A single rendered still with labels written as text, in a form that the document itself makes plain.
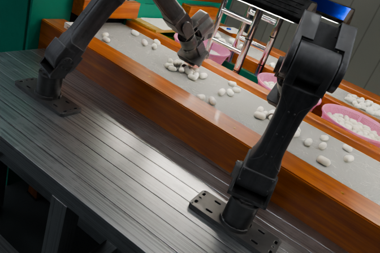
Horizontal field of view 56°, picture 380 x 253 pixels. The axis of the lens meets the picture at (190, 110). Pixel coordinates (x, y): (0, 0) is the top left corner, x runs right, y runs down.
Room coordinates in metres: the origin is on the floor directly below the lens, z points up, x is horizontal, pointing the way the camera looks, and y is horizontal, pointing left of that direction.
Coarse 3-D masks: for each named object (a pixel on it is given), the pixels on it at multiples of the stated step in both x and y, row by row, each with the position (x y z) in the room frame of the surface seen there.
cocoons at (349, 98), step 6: (216, 36) 1.92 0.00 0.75; (270, 66) 1.71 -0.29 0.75; (348, 96) 1.64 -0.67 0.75; (354, 96) 1.66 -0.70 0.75; (354, 102) 1.55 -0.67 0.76; (360, 102) 1.58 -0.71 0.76; (366, 102) 1.61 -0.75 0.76; (372, 102) 1.66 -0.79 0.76; (366, 108) 1.54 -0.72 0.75; (372, 108) 1.55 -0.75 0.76; (378, 108) 1.61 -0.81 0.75; (372, 114) 1.50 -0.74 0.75; (378, 114) 1.51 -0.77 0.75
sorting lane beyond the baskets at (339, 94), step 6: (222, 36) 2.02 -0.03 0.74; (228, 36) 2.08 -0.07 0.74; (228, 42) 1.92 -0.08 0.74; (240, 42) 2.02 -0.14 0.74; (240, 48) 1.89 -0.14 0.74; (252, 48) 1.99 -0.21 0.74; (252, 54) 1.85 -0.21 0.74; (258, 54) 1.89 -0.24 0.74; (270, 60) 1.85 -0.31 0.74; (276, 60) 1.89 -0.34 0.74; (336, 90) 1.71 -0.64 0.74; (342, 90) 1.75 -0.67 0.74; (336, 96) 1.61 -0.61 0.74; (342, 96) 1.65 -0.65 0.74; (348, 102) 1.58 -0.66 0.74; (360, 108) 1.55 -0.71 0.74
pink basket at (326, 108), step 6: (324, 108) 1.32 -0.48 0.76; (330, 108) 1.36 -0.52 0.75; (336, 108) 1.37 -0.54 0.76; (342, 108) 1.38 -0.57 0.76; (348, 108) 1.39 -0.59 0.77; (324, 114) 1.25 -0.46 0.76; (342, 114) 1.38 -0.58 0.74; (348, 114) 1.38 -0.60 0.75; (354, 114) 1.38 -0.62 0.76; (360, 114) 1.38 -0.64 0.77; (330, 120) 1.20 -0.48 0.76; (360, 120) 1.37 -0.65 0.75; (366, 120) 1.36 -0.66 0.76; (372, 120) 1.35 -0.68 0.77; (342, 126) 1.16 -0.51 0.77; (372, 126) 1.33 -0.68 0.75; (378, 126) 1.32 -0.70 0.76; (354, 132) 1.14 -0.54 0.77; (378, 132) 1.30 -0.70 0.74; (366, 138) 1.13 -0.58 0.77; (378, 144) 1.14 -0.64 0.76
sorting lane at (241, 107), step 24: (120, 48) 1.25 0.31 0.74; (144, 48) 1.34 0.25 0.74; (168, 48) 1.44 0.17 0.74; (168, 72) 1.17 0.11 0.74; (216, 96) 1.11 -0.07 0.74; (240, 96) 1.19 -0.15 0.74; (240, 120) 0.98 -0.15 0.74; (264, 120) 1.05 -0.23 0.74; (312, 144) 1.00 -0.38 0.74; (336, 144) 1.06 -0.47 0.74; (336, 168) 0.89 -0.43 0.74; (360, 168) 0.94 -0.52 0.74; (360, 192) 0.81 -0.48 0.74
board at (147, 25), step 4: (132, 20) 1.58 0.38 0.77; (136, 20) 1.57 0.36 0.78; (140, 20) 1.59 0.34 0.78; (140, 24) 1.56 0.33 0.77; (144, 24) 1.55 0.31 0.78; (148, 24) 1.57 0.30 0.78; (148, 28) 1.54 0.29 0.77; (152, 28) 1.53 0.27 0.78; (156, 28) 1.55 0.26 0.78; (156, 32) 1.52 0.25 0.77; (160, 32) 1.54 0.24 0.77; (164, 32) 1.57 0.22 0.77; (168, 32) 1.60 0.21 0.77
